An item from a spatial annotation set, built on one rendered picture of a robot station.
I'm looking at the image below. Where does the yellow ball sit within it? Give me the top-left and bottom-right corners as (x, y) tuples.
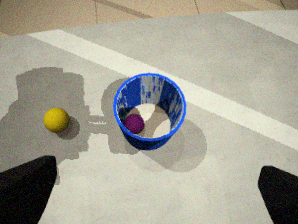
(44, 107), (71, 133)

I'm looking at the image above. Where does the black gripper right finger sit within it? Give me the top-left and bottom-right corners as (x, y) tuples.
(257, 165), (298, 224)

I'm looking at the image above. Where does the purple ball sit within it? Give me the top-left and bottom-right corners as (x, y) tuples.
(124, 113), (144, 135)

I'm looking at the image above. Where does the blue cup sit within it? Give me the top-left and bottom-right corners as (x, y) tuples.
(113, 73), (186, 151)

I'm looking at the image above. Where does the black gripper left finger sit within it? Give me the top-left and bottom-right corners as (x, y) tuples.
(0, 156), (57, 224)

